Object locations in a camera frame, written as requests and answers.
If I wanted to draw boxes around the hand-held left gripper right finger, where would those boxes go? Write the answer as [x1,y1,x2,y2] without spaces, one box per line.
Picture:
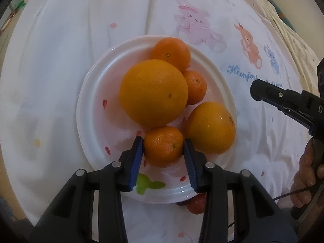
[183,138,299,243]

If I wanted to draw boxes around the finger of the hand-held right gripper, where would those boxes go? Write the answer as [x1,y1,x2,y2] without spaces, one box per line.
[250,79,305,115]

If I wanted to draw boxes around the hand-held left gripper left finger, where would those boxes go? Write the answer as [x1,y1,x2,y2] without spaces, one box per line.
[30,136,144,243]

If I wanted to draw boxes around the medium orange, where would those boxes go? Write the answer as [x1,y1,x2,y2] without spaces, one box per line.
[184,102,236,155]

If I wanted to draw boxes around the pink seed-patterned bowl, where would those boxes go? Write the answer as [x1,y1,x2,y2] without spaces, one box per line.
[76,35,238,204]

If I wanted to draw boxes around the large round orange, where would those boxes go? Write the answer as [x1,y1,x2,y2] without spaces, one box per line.
[119,59,189,128]

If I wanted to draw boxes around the small mandarin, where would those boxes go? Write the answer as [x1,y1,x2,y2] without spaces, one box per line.
[182,70,208,106]

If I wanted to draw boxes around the person's right hand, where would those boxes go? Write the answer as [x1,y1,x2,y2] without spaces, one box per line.
[291,139,324,208]

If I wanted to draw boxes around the red cherry tomato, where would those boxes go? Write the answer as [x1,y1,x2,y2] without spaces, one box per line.
[186,193,207,215]

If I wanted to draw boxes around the teal pillow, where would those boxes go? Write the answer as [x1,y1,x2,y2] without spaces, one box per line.
[258,0,297,32]

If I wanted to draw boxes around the white printed blanket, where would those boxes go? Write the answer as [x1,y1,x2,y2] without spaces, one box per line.
[0,0,319,243]

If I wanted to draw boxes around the black cable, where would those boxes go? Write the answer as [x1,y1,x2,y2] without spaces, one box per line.
[272,185,314,201]

